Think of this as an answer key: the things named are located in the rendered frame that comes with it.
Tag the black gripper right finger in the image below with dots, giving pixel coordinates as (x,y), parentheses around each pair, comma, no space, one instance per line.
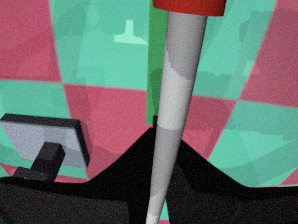
(199,193)

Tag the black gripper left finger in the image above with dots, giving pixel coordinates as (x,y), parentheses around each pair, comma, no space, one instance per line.
(118,195)

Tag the grey tapered pin with red cap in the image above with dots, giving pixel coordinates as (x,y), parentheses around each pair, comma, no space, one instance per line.
(185,31)

